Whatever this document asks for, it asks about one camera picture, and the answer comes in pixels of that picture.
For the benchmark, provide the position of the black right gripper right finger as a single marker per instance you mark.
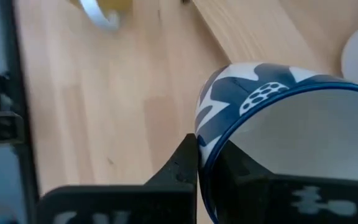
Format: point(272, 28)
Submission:
point(259, 199)

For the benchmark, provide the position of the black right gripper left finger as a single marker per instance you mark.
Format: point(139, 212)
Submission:
point(135, 202)

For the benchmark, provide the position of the blue floral white mug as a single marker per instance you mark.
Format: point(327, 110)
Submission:
point(228, 93)

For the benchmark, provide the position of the light wooden board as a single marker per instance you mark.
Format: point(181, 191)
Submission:
point(275, 31)

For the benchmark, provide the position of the black frame bracket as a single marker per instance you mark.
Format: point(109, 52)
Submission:
point(2, 129)

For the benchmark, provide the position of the black table edge frame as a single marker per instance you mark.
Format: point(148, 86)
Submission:
point(20, 93)

